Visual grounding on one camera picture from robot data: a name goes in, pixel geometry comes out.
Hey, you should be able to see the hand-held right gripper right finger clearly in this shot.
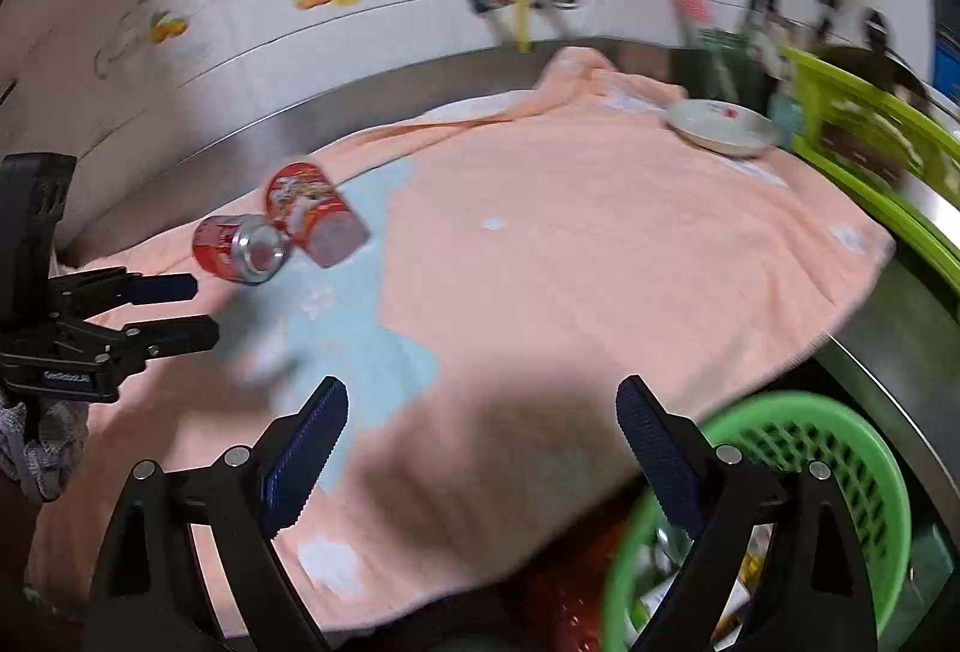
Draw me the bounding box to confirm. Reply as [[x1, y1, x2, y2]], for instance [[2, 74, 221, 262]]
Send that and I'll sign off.
[[615, 376, 878, 652]]

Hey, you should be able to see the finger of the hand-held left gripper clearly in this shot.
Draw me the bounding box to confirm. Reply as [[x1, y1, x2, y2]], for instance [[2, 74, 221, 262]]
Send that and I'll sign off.
[[77, 314, 220, 375], [49, 269, 198, 321]]

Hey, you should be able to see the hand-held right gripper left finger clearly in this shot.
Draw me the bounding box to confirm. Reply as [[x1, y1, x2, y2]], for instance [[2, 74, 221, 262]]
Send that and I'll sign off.
[[86, 376, 350, 652]]

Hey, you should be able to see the red cola can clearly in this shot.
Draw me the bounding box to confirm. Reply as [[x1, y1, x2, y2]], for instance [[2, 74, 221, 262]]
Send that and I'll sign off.
[[192, 214, 293, 286]]

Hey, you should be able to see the green round basket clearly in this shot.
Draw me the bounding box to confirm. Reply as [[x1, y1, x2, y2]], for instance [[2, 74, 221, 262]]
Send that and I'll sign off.
[[600, 389, 912, 652]]

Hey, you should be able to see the red cartoon snack cup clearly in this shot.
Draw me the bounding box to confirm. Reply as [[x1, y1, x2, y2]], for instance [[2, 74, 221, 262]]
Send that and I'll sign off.
[[262, 161, 371, 269]]

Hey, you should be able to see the person's left hand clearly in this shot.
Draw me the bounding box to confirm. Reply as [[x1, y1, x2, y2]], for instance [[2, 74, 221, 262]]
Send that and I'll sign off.
[[0, 393, 89, 501]]

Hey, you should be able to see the red shiny object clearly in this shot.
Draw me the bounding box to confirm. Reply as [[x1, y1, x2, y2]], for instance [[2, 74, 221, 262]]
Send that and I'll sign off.
[[517, 509, 623, 652]]

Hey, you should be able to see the pink towel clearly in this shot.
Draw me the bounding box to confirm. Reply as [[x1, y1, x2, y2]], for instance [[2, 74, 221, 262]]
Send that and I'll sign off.
[[26, 46, 897, 630]]

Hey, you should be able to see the white plate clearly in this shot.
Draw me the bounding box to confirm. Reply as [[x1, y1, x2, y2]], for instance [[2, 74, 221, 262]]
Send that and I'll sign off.
[[666, 99, 782, 158]]

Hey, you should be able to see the teal bottle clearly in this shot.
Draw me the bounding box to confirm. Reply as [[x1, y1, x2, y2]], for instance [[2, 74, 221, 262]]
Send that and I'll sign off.
[[769, 93, 803, 147]]

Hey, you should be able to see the dark knife holder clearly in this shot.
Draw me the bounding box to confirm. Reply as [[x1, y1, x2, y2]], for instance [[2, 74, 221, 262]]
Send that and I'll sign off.
[[675, 26, 758, 98]]

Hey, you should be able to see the lime green dish rack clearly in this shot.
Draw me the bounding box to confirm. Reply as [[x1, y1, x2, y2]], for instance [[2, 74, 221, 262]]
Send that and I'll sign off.
[[784, 46, 960, 293]]

